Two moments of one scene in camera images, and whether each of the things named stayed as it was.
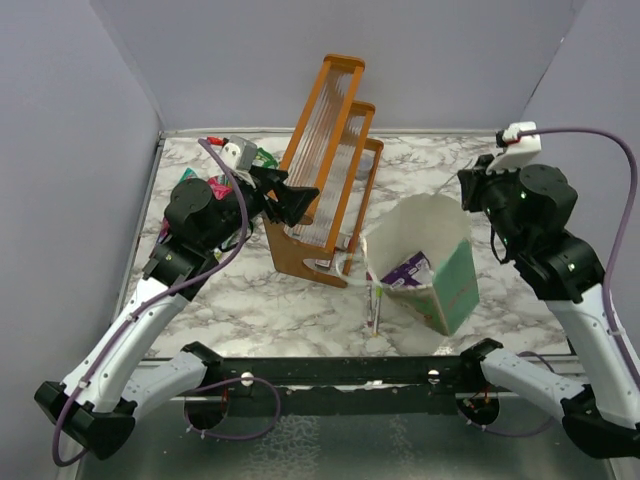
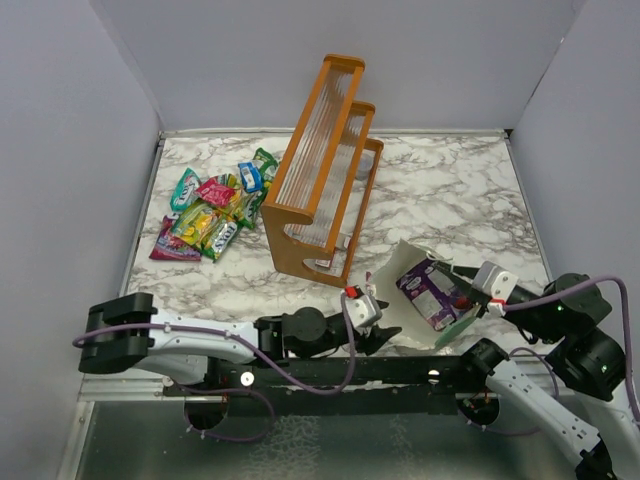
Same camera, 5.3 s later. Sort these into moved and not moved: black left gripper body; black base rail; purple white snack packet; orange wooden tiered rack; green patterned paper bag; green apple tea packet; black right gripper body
Moved: black left gripper body; black right gripper body; green patterned paper bag; purple white snack packet
Not moved: black base rail; green apple tea packet; orange wooden tiered rack
